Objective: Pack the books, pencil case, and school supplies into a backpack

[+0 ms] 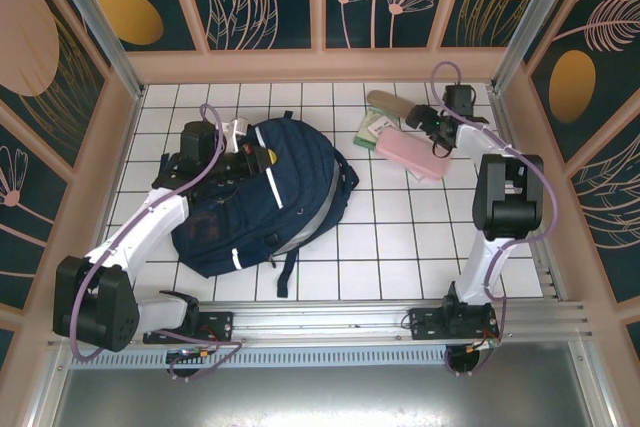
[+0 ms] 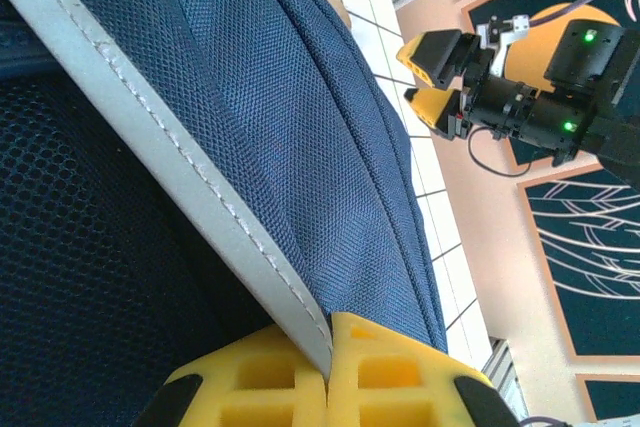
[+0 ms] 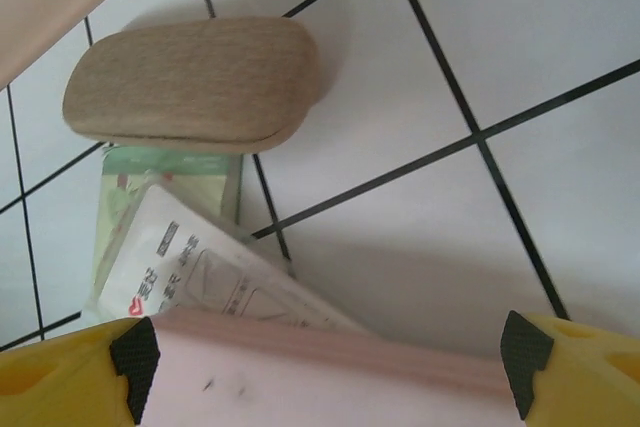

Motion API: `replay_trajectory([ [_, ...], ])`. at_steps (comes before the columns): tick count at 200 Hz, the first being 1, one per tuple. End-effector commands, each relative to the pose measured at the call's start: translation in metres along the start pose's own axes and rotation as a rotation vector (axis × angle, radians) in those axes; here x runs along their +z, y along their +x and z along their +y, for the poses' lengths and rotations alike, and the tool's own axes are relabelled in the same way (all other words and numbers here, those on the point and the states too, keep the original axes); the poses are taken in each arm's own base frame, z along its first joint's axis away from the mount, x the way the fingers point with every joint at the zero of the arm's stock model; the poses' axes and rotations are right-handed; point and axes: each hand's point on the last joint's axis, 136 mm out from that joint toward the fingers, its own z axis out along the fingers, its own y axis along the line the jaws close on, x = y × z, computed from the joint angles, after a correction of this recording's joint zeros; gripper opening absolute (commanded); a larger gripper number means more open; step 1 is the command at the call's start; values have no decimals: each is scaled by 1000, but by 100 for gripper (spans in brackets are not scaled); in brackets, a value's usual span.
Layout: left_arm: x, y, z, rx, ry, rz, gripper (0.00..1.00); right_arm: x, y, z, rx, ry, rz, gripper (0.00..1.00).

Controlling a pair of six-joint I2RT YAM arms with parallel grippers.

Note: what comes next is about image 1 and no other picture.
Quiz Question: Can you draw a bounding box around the navy blue backpack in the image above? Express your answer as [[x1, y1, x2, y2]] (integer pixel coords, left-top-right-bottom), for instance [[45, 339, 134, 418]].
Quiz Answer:
[[159, 110, 360, 298]]

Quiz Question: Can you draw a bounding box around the tan pencil pouch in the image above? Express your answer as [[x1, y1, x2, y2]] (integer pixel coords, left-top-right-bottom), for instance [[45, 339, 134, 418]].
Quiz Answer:
[[366, 89, 416, 119]]

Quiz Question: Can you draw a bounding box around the pink pencil case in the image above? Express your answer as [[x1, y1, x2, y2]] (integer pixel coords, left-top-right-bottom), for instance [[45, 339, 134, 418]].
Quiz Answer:
[[374, 126, 452, 182]]

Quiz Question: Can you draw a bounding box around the green notebook with white label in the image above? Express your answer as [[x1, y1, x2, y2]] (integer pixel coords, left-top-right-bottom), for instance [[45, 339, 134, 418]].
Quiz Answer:
[[352, 109, 401, 151]]

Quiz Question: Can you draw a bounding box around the steel tray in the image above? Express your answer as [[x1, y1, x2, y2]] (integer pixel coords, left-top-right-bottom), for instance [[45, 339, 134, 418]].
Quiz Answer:
[[29, 341, 621, 427]]

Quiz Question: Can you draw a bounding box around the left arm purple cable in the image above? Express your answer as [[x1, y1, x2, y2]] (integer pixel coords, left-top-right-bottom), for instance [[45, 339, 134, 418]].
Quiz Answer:
[[69, 104, 246, 383]]

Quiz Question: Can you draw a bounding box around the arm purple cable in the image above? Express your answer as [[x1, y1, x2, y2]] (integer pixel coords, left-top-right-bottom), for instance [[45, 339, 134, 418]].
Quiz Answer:
[[430, 61, 559, 378], [69, 104, 246, 383]]

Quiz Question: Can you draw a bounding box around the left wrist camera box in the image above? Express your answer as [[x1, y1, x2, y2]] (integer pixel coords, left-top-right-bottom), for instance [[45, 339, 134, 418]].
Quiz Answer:
[[218, 116, 252, 154]]

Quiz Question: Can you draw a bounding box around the aluminium corner post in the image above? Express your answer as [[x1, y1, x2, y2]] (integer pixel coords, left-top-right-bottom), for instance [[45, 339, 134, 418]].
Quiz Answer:
[[489, 0, 586, 93], [39, 0, 147, 101]]

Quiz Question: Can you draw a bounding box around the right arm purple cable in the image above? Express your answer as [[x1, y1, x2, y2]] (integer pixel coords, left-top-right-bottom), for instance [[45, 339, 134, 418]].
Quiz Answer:
[[430, 61, 559, 378]]

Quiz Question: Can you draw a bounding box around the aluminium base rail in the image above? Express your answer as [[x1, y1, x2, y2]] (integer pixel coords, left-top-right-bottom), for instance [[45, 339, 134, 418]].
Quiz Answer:
[[47, 299, 599, 348]]

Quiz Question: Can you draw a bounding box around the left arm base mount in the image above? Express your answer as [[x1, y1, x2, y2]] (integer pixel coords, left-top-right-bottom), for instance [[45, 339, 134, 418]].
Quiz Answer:
[[143, 310, 235, 346]]

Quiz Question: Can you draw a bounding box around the aluminium side rail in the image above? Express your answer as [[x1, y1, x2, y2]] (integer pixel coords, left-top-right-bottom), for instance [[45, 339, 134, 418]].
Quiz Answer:
[[487, 86, 571, 303]]

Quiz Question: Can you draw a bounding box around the grey slotted cable duct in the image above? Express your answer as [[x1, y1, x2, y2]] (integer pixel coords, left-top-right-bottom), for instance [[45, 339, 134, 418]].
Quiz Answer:
[[67, 350, 451, 369]]

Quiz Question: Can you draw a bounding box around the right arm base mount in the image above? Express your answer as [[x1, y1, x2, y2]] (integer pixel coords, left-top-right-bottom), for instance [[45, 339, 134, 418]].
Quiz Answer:
[[407, 307, 499, 346]]

